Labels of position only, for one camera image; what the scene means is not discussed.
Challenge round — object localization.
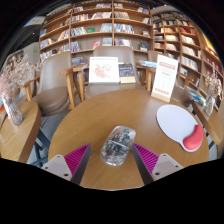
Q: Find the stack of blue books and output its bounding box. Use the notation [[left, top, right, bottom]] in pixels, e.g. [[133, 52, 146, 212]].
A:
[[138, 59, 158, 69]]

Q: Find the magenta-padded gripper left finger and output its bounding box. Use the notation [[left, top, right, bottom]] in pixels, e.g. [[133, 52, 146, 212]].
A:
[[41, 143, 92, 186]]

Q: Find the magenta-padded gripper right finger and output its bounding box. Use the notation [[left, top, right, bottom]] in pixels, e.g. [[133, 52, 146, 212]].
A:
[[131, 143, 184, 186]]

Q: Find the glass vase with pink flowers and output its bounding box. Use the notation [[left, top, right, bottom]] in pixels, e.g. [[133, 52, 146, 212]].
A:
[[0, 54, 43, 127]]

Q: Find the curved wooden bookshelf unit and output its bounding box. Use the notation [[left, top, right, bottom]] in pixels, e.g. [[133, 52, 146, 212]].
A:
[[151, 11, 224, 108]]

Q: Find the stack of colourful books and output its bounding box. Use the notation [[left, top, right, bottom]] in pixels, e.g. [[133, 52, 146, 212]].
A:
[[184, 85, 208, 107]]

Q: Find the distant wooden bookshelf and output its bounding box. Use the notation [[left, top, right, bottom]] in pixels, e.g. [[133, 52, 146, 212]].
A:
[[6, 49, 25, 68]]

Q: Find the dark upright book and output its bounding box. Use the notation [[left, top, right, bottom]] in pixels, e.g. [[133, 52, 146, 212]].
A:
[[118, 63, 137, 84]]

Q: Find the white orange standing sign card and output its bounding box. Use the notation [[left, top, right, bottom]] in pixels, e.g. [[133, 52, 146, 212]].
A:
[[150, 54, 179, 103]]

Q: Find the white mouse pad, red rest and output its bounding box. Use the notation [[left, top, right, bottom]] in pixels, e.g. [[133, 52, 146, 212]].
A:
[[156, 104, 205, 153]]

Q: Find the white framed floral picture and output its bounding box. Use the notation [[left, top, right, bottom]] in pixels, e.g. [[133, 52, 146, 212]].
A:
[[88, 56, 121, 84]]

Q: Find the transparent computer mouse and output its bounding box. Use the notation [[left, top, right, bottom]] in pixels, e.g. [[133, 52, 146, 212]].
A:
[[99, 125, 137, 167]]

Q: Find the flat wooden bookshelf unit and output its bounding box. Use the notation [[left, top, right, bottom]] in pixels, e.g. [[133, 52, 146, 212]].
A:
[[38, 1, 153, 64]]

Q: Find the round wooden side table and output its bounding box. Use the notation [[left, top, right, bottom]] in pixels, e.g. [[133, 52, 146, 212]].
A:
[[0, 100, 43, 164], [191, 99, 224, 148]]

